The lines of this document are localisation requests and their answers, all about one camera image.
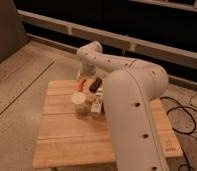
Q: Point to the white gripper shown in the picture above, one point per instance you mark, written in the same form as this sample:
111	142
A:
86	71

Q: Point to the orange pepper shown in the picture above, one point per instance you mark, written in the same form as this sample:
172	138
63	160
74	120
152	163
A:
80	85

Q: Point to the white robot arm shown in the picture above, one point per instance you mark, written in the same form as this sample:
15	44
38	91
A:
128	90

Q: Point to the black rectangular object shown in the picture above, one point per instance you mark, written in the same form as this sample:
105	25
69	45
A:
95	85

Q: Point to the small white bottle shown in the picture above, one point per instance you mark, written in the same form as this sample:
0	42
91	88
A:
96	107

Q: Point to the white lidded jar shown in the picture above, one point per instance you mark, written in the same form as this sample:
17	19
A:
79	101

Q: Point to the wooden cutting board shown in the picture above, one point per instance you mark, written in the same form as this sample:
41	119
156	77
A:
66	139

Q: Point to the grey cabinet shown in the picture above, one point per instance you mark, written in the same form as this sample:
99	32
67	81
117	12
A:
12	32

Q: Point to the white wooden rail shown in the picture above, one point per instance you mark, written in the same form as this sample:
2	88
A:
155	50

